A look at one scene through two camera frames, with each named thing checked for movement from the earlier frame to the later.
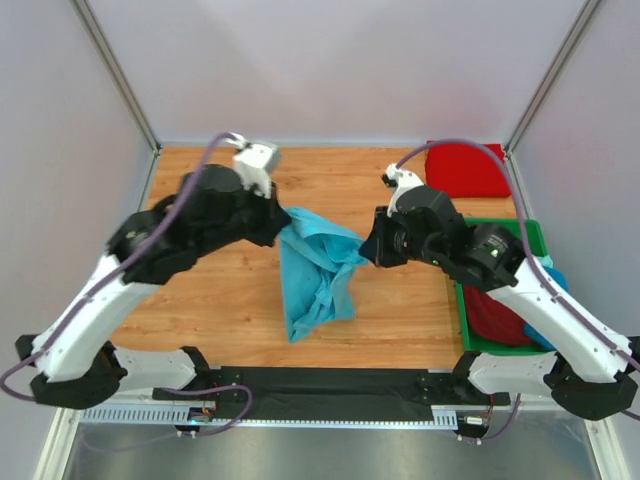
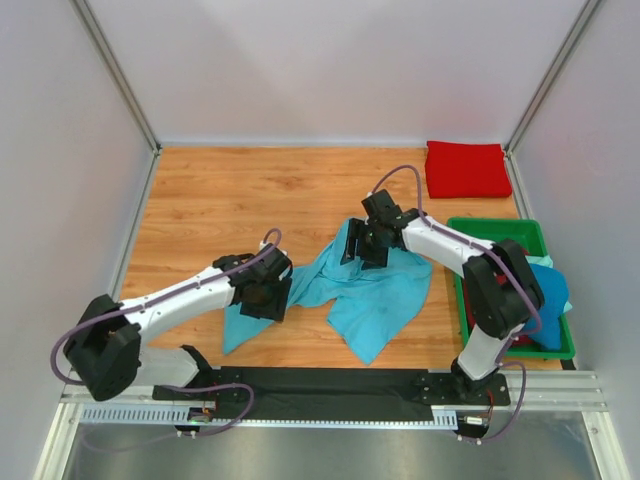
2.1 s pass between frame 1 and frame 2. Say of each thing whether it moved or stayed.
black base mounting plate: stayed
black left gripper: moved
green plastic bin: stayed
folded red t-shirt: stayed
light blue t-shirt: moved
